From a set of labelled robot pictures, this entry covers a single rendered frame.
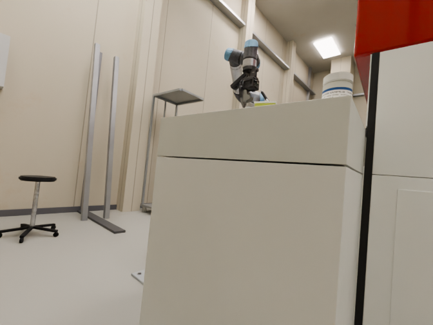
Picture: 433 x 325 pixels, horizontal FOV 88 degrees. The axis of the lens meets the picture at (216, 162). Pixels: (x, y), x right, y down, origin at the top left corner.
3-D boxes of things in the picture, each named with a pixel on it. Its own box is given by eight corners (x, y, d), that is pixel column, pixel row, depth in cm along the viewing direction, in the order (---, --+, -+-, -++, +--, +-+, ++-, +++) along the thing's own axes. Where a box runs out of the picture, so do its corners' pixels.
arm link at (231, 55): (237, 91, 180) (229, 41, 135) (250, 95, 177) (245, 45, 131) (230, 102, 178) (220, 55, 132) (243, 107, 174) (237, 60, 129)
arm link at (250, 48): (259, 46, 125) (258, 37, 117) (258, 64, 125) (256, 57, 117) (245, 47, 128) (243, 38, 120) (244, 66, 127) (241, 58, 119)
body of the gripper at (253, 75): (252, 86, 115) (254, 64, 116) (238, 89, 120) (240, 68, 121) (258, 91, 121) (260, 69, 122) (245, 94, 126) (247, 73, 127)
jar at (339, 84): (352, 115, 59) (355, 80, 60) (348, 107, 54) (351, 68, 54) (323, 117, 64) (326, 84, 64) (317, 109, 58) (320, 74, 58)
